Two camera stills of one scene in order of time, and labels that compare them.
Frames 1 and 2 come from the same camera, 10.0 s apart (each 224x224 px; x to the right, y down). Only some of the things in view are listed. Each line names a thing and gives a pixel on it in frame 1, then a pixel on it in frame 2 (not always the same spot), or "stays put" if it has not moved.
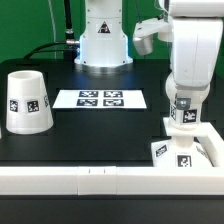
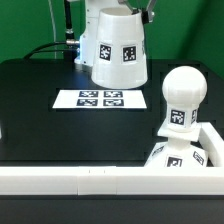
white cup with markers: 28,106 → 120,58
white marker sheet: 100,99 stays put
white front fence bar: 111,180 stays put
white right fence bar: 212,142 stays put
